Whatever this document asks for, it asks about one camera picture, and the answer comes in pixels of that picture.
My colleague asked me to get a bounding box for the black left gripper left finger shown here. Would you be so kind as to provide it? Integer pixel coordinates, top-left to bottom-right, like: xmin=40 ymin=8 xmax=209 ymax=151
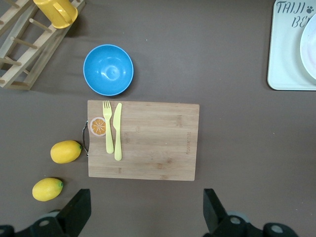
xmin=31 ymin=189 xmax=92 ymax=237

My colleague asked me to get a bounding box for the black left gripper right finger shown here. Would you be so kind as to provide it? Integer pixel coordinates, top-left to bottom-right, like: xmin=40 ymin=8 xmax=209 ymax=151
xmin=202 ymin=188 xmax=263 ymax=237

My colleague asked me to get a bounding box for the white round plate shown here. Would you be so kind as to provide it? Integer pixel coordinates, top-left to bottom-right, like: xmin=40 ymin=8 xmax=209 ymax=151
xmin=300 ymin=14 xmax=316 ymax=80

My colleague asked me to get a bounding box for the yellow lemon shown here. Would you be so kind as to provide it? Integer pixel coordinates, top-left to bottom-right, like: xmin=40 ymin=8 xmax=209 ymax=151
xmin=32 ymin=177 xmax=64 ymax=202
xmin=50 ymin=140 xmax=83 ymax=164

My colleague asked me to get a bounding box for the yellow plastic fork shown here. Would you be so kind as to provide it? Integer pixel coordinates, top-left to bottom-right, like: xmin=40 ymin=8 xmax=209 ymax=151
xmin=102 ymin=100 xmax=115 ymax=154

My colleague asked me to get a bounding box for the yellow plastic knife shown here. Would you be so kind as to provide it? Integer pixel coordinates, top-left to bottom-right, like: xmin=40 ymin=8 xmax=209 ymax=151
xmin=112 ymin=102 xmax=123 ymax=161

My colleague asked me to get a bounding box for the bamboo cutting board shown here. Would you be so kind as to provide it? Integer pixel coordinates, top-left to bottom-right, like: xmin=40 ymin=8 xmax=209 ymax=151
xmin=87 ymin=100 xmax=200 ymax=182

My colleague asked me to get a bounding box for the blue bowl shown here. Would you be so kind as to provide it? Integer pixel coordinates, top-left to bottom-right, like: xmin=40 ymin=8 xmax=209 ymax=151
xmin=82 ymin=44 xmax=135 ymax=96

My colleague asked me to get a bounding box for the wooden mug rack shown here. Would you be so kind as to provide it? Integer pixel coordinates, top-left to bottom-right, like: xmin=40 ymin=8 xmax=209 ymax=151
xmin=0 ymin=0 xmax=86 ymax=91

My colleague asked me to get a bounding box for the cream bear print tray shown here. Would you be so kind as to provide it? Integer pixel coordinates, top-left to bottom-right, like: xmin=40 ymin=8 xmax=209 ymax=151
xmin=267 ymin=0 xmax=316 ymax=91

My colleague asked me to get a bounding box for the yellow mug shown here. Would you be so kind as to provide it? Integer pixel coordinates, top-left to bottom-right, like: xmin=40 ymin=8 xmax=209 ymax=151
xmin=33 ymin=0 xmax=79 ymax=29

